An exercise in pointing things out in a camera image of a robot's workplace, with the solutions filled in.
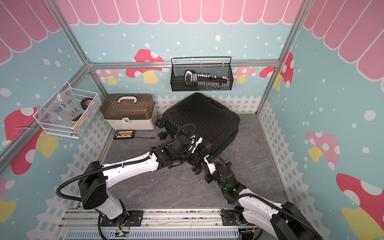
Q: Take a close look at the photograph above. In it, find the clear wire wall basket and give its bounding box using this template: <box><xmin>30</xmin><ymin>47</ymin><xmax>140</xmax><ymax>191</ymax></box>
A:
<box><xmin>33</xmin><ymin>82</ymin><xmax>102</xmax><ymax>139</ymax></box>

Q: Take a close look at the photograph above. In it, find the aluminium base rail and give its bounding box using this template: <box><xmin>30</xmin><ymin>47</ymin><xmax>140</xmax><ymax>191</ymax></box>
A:
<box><xmin>53</xmin><ymin>208</ymin><xmax>273</xmax><ymax>240</ymax></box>

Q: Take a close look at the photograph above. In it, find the black ribbed hard-shell suitcase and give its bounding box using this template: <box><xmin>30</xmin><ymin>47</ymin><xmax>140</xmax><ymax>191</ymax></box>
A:
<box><xmin>155</xmin><ymin>93</ymin><xmax>240</xmax><ymax>174</ymax></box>

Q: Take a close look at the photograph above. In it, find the plastic bag with writing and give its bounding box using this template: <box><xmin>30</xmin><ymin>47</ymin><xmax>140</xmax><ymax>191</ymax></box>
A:
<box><xmin>47</xmin><ymin>91</ymin><xmax>82</xmax><ymax>127</ymax></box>

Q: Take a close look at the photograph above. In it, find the black wire mesh wall basket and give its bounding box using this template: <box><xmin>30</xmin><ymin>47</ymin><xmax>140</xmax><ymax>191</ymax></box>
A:
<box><xmin>170</xmin><ymin>57</ymin><xmax>234</xmax><ymax>92</ymax></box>

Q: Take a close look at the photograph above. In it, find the black box with orange parts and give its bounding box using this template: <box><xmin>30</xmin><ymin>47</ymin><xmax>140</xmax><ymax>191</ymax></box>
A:
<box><xmin>113</xmin><ymin>130</ymin><xmax>136</xmax><ymax>140</ymax></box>

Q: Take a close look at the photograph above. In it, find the brown lidded white toolbox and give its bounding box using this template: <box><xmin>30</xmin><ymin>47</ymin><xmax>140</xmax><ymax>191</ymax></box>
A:
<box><xmin>100</xmin><ymin>94</ymin><xmax>158</xmax><ymax>130</ymax></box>

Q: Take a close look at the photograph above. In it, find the socket wrench set in basket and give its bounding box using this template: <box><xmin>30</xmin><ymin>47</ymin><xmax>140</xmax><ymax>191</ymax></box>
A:
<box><xmin>184</xmin><ymin>71</ymin><xmax>231</xmax><ymax>89</ymax></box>

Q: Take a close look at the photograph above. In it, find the yellow black tool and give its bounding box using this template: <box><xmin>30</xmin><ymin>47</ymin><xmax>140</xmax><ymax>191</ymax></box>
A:
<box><xmin>71</xmin><ymin>114</ymin><xmax>82</xmax><ymax>124</ymax></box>

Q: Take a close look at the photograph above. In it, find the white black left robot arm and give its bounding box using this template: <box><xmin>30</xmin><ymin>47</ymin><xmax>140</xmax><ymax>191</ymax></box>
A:
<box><xmin>56</xmin><ymin>131</ymin><xmax>203</xmax><ymax>226</ymax></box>

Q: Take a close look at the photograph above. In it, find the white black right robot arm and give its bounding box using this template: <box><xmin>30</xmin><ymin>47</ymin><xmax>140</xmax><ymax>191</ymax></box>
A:
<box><xmin>201</xmin><ymin>156</ymin><xmax>322</xmax><ymax>240</ymax></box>

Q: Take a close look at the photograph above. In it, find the black tape roll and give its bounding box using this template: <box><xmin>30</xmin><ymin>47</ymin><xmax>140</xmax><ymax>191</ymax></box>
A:
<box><xmin>81</xmin><ymin>98</ymin><xmax>93</xmax><ymax>110</ymax></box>

